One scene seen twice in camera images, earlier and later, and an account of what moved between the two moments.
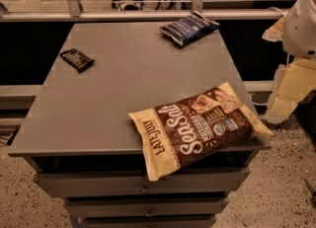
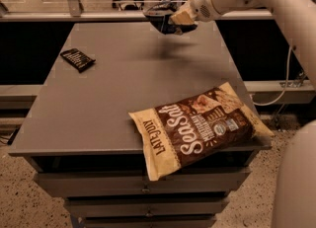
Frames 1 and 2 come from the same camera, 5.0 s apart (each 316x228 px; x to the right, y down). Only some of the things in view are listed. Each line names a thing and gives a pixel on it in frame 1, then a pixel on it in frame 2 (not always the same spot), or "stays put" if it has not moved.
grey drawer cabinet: x=82 y=142 stays put
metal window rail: x=84 y=16 stays put
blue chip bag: x=190 y=29 -> x=158 y=14
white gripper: x=300 y=32 -> x=201 y=5
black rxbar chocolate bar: x=78 y=60 stays put
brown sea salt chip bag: x=189 y=127 stays put
